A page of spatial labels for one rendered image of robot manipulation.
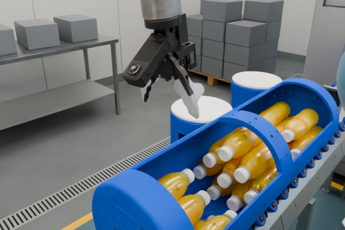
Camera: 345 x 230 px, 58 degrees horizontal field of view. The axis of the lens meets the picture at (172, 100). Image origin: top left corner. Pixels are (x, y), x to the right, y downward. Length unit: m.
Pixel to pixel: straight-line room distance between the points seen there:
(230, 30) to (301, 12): 2.04
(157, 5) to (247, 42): 3.59
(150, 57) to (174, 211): 0.29
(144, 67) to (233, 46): 3.74
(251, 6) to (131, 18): 1.69
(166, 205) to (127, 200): 0.08
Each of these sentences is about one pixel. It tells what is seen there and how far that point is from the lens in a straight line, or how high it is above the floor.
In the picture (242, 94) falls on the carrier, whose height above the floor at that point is 0.98.
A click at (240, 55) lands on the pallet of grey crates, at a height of 0.53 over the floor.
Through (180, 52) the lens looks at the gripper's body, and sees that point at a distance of 0.61.
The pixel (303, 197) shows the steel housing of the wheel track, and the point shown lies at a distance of 1.24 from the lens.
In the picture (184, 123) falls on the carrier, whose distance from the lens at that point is 1.31.
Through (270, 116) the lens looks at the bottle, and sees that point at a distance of 1.16.
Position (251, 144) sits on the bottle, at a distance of 0.91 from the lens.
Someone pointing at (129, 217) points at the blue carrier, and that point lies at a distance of 0.65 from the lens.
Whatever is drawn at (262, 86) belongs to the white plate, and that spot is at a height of 1.04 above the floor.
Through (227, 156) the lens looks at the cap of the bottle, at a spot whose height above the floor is 1.15.
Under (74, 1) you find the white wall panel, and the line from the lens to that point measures 4.19.
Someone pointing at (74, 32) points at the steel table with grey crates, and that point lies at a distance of 3.36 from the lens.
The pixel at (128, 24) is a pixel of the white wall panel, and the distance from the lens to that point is 4.66.
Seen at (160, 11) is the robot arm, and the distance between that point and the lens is 0.58.
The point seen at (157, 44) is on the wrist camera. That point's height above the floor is 1.49.
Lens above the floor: 1.62
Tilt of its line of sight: 23 degrees down
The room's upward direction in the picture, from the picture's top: straight up
